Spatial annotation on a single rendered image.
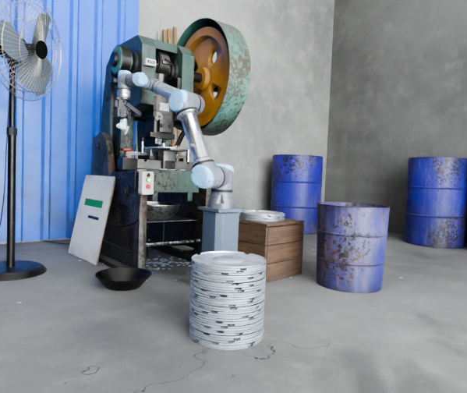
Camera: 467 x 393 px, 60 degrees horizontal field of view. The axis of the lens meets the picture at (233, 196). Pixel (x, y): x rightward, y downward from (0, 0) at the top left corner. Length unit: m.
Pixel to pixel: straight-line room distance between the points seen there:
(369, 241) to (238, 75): 1.35
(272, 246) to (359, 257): 0.50
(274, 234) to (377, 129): 3.32
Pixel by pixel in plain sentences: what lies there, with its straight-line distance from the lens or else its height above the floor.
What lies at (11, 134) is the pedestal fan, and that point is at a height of 0.81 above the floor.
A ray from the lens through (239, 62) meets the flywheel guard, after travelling 2.81.
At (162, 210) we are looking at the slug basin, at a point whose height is 0.38.
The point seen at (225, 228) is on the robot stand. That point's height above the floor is 0.35.
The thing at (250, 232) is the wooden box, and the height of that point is 0.28.
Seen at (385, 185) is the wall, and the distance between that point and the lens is 5.38.
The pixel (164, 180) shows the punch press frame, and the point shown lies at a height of 0.58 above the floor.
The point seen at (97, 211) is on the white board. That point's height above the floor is 0.34.
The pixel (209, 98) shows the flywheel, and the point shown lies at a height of 1.18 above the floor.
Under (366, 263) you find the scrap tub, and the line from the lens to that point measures 2.37.
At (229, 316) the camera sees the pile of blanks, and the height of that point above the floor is 0.13.
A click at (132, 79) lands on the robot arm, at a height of 1.14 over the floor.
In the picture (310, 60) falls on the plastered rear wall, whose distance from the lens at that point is 5.79.
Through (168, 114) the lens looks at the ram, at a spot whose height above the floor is 1.02.
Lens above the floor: 0.63
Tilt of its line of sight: 3 degrees down
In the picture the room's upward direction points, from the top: 2 degrees clockwise
